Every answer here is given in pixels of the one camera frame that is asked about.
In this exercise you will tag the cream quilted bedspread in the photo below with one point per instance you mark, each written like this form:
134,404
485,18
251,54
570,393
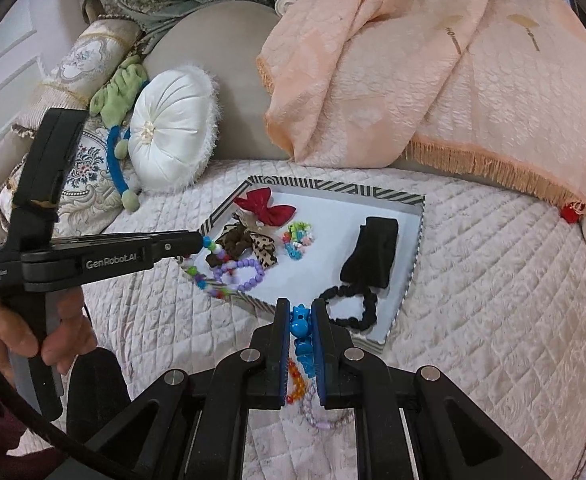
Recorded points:
473,310

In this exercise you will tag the black scrunchie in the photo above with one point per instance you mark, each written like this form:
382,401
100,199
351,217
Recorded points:
368,310

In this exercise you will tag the beige padded headboard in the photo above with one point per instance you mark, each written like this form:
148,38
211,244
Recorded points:
233,60

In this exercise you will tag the person's dark clothing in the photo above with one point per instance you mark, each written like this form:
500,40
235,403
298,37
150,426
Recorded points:
98,390

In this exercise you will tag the person's left hand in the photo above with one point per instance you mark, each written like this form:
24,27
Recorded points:
3,330

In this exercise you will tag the brown scrunchie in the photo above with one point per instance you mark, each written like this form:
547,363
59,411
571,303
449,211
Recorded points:
233,240

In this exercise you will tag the red pompom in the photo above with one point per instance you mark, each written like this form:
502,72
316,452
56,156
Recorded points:
570,212

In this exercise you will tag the peach fringed blanket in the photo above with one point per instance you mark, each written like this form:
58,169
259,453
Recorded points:
398,85

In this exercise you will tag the round white cushion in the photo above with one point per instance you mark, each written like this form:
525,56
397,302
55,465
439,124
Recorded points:
173,125

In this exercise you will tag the white panelled door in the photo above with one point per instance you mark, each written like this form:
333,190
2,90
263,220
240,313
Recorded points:
3,75

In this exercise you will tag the black velvet hair band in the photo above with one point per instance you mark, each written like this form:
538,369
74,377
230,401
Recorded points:
373,250

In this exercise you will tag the green and blue plush toy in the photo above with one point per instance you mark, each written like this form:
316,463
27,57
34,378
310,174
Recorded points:
123,90

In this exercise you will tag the striped shallow box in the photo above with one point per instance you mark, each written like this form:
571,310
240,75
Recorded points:
318,270

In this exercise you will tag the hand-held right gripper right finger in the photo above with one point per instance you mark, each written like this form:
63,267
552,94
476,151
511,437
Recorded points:
320,360

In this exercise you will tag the floral embroidered pillow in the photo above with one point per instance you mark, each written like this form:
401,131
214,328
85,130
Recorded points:
93,195

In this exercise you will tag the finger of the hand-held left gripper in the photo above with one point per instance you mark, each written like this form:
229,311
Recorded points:
178,245

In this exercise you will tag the striped bolster pillow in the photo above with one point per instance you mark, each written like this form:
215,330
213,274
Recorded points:
83,60

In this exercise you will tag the leopard print hair bow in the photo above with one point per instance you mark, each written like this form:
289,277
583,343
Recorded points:
263,252

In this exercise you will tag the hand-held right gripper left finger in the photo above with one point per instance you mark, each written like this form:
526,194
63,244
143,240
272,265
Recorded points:
284,355

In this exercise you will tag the red hair bow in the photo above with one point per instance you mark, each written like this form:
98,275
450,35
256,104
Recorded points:
273,212

